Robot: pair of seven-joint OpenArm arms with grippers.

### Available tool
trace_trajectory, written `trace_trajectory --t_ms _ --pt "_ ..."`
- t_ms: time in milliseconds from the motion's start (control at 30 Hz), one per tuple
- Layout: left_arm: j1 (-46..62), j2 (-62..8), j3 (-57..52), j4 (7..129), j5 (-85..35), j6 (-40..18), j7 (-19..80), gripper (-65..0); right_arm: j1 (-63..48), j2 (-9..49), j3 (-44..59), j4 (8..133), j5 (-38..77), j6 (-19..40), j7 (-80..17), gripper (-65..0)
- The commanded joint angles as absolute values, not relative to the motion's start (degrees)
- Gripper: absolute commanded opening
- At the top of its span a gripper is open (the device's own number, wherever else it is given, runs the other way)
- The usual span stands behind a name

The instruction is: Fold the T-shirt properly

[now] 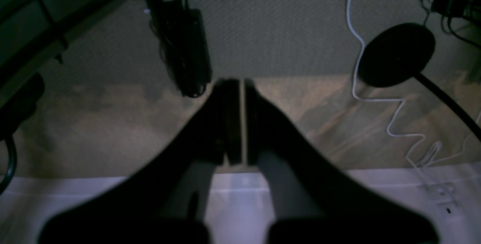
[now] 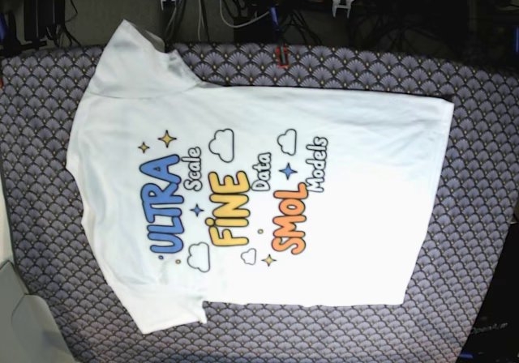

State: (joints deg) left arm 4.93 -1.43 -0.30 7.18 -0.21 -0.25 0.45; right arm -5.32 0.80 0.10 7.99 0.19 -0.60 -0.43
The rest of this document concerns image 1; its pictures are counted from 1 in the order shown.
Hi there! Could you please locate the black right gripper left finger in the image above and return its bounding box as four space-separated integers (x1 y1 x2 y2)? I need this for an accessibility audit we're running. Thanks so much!
38 79 241 244

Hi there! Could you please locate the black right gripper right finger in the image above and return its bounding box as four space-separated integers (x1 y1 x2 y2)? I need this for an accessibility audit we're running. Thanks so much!
245 79 440 244

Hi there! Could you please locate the white printed T-shirt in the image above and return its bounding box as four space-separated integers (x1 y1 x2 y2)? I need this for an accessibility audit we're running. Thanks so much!
1 162 480 244

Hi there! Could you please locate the black round stand base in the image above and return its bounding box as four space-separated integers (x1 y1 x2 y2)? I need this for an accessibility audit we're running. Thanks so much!
357 22 481 143

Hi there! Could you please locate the white cable on floor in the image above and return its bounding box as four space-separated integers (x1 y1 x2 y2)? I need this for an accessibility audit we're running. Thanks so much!
323 0 481 169

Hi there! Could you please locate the black power adapter with cables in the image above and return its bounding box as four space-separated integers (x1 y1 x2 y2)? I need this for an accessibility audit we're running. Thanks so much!
144 0 212 99

